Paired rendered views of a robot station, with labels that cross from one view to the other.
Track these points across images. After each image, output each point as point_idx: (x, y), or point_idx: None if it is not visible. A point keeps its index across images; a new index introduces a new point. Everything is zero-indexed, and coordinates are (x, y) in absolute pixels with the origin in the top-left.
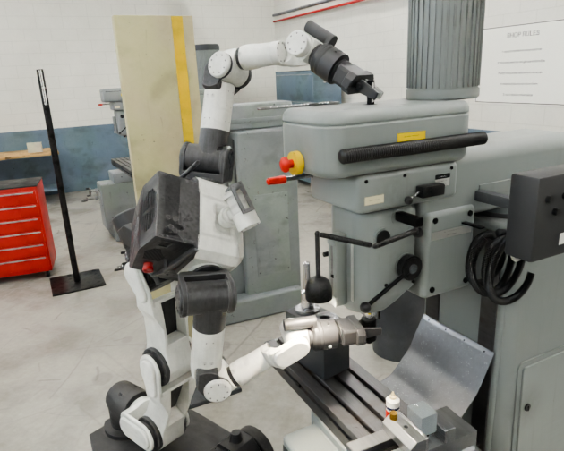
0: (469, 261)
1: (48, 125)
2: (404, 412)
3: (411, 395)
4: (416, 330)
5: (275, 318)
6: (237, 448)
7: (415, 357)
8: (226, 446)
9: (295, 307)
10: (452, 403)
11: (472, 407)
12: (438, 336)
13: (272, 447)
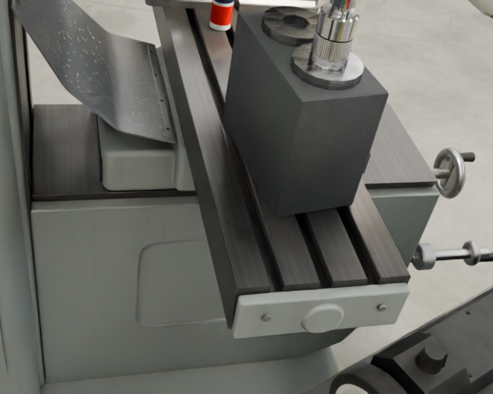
0: None
1: None
2: (189, 30)
3: (122, 89)
4: (39, 47)
5: None
6: (425, 340)
7: (70, 76)
8: (448, 354)
9: (361, 72)
10: (89, 29)
11: (25, 70)
12: (31, 1)
13: (340, 374)
